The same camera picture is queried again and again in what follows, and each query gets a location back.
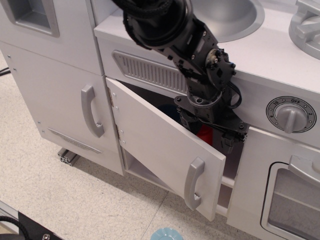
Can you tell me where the white cabinet door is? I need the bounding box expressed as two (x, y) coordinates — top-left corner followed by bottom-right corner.
(106, 78), (226, 221)

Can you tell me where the grey timer knob dial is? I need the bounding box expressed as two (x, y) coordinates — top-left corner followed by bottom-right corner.
(266, 96), (317, 134)

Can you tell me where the grey cabinet door handle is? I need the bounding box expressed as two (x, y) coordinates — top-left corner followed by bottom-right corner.
(184, 157), (205, 211)

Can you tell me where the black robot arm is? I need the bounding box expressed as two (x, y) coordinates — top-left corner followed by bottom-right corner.
(115, 0), (249, 154)

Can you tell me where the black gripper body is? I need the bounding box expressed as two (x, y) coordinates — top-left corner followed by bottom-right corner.
(174, 96), (248, 142)

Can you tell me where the white toy kitchen body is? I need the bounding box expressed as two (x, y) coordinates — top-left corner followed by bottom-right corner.
(93, 0), (320, 240)

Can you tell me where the grey oven door handle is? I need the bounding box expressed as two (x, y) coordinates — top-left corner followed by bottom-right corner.
(288, 155), (320, 187)

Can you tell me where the white toy fridge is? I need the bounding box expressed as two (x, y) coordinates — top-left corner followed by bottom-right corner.
(0, 0), (124, 175)

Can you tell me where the aluminium extrusion rail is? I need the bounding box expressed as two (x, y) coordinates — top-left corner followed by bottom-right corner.
(57, 148), (80, 167)

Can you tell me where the red object inside cabinet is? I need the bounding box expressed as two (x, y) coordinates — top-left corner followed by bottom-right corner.
(196, 124), (213, 146)

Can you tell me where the grey fridge door handle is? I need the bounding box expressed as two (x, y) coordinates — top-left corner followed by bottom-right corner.
(80, 84), (105, 138)

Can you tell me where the silver toy sink bowl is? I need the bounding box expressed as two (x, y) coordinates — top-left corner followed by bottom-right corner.
(191, 0), (265, 43)

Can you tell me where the white oven door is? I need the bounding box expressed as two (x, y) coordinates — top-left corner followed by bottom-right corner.
(260, 162), (320, 240)

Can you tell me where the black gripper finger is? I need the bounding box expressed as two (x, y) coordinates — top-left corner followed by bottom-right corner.
(221, 131), (238, 154)
(179, 109), (200, 133)

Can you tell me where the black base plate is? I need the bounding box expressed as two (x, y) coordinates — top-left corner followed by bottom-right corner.
(18, 212), (62, 240)

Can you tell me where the grey vent grille panel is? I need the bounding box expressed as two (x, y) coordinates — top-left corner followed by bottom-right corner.
(112, 50), (188, 94)

